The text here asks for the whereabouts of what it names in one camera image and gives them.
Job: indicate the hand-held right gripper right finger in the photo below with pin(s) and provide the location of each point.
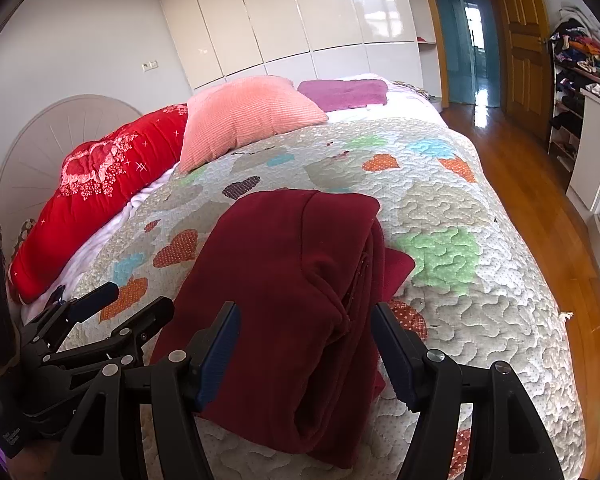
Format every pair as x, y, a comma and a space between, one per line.
397, 355

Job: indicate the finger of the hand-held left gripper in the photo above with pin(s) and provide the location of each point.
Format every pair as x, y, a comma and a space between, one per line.
97, 297
145, 316

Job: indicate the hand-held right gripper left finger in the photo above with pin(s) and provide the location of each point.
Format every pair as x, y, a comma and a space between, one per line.
220, 355

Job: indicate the dark red sweater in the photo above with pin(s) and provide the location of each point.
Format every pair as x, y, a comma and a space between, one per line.
280, 270

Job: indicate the shelf with piled clothes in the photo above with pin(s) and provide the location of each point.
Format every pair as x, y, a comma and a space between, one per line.
575, 80

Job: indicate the white bed sheet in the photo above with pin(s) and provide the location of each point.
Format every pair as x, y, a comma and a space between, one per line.
125, 215

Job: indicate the red patterned pillow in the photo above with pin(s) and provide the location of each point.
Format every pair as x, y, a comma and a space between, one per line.
80, 200

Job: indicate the heart patchwork quilt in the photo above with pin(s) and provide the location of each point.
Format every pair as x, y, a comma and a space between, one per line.
480, 285

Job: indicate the round white headboard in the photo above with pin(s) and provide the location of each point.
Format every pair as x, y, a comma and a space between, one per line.
55, 125

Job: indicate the pink ribbed pillow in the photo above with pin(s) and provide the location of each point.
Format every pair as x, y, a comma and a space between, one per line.
245, 115

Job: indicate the purple cloth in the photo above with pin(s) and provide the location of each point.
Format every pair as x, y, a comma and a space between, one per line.
342, 94

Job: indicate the white desk unit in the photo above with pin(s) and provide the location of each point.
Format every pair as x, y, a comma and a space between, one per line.
595, 160

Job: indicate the wooden door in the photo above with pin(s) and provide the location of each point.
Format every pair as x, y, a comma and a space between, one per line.
522, 60

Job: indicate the blue glass door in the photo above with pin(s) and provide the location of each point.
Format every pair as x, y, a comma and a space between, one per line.
460, 35

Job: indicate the glossy white wardrobe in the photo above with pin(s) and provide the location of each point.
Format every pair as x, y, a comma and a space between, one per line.
280, 10

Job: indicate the white wall socket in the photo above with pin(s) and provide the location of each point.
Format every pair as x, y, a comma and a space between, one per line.
149, 65

